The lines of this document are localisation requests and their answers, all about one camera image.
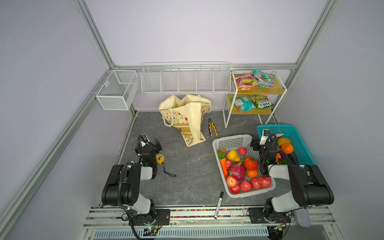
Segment white mesh box basket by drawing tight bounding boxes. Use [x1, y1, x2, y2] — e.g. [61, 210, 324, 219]
[96, 70, 139, 111]

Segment yellow black pliers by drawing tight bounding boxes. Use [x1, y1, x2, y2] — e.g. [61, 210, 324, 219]
[208, 118, 219, 137]

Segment small orange tangerine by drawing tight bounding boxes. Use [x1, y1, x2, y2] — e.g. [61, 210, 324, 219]
[247, 170, 259, 178]

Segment white wire wall basket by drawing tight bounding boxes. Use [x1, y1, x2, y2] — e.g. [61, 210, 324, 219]
[141, 62, 232, 94]

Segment white plastic fruit basket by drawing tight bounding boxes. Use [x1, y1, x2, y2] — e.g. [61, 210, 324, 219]
[213, 135, 276, 198]

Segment red tomato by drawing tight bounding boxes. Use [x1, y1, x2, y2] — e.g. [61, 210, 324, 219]
[244, 157, 259, 171]

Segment pink peach at back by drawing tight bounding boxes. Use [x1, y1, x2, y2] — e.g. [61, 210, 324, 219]
[238, 147, 247, 156]

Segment yellow tape measure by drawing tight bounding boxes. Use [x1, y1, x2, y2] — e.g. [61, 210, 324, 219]
[156, 154, 177, 178]

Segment white wooden two-tier shelf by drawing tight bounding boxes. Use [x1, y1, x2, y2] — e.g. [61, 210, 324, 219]
[222, 71, 288, 128]

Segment red apple front right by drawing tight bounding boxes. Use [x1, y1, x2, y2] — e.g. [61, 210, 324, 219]
[251, 176, 272, 190]

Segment pink red apple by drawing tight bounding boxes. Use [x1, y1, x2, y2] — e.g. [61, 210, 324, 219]
[226, 176, 239, 188]

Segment red apple front left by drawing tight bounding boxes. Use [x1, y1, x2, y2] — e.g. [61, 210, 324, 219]
[229, 185, 241, 194]

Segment grey wrist rest pad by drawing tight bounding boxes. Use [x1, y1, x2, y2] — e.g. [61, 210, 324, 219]
[293, 208, 312, 228]

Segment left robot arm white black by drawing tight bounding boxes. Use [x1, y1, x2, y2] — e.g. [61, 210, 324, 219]
[101, 134, 162, 219]

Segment black marker pen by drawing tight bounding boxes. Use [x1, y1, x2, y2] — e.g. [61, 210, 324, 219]
[214, 192, 224, 220]

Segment teal plastic vegetable basket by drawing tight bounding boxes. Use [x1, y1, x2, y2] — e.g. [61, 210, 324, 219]
[257, 124, 316, 165]

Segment teal white snack bag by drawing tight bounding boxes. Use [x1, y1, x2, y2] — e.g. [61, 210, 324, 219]
[230, 96, 256, 113]

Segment yellow pear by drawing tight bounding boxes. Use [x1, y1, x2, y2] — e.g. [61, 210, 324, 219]
[227, 150, 241, 163]

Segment cream floral tote bag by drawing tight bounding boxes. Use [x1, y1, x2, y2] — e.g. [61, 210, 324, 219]
[158, 94, 212, 147]

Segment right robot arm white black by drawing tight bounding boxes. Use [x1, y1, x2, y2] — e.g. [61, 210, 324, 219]
[251, 129, 335, 221]

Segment purple eggplant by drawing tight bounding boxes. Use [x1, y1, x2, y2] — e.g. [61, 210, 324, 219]
[279, 151, 296, 165]

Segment orange in teal basket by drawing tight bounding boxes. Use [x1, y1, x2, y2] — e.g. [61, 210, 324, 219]
[281, 143, 294, 155]

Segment teal pink snack bag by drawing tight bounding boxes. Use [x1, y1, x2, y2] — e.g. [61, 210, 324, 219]
[254, 70, 275, 89]

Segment red apple front middle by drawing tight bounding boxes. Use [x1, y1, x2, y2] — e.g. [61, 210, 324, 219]
[240, 180, 253, 192]

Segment orange carrot in white basket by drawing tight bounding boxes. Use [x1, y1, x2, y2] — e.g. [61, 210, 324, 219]
[220, 158, 228, 180]

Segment pink dragon fruit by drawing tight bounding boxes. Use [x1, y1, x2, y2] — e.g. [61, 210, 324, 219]
[228, 162, 247, 181]

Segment green Fox's candy bag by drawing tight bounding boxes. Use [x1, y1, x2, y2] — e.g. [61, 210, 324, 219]
[249, 95, 274, 110]

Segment yellow lemon in teal basket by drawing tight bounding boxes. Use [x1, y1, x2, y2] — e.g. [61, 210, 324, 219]
[277, 138, 291, 147]

